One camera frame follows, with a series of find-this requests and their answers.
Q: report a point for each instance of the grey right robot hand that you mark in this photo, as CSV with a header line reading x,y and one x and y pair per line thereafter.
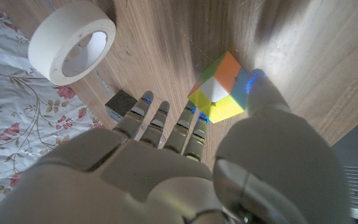
x,y
166,186

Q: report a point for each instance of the multicolour two-by-two rubiks cube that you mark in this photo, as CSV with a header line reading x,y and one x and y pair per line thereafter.
x,y
219,90

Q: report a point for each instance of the dark grey block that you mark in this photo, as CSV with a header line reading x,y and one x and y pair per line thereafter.
x,y
120,104

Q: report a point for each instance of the beige masking tape roll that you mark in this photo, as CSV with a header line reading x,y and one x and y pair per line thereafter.
x,y
48,40

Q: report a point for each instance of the floral print backdrop cloth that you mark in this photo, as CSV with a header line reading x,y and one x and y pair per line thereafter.
x,y
11,109

